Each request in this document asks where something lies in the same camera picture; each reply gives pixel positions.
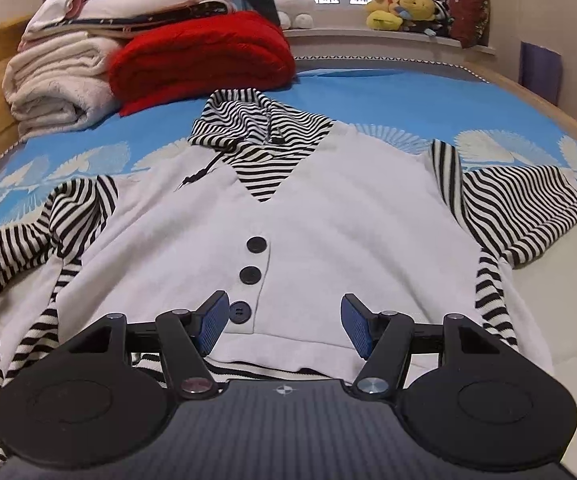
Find white striped hooded sweater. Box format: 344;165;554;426
0;89;577;468

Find stack of folded white clothes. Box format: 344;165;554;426
17;0;236;52

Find blue white patterned bedsheet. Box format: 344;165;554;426
0;58;577;386

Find red folded blanket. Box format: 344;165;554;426
108;11;296;116

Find cream folded blanket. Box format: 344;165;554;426
2;32;122;140

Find yellow plush toys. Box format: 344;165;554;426
365;0;452;37

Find white seal plush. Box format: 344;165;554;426
274;0;315;30

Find purple box by wall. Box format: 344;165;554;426
518;41;564;106

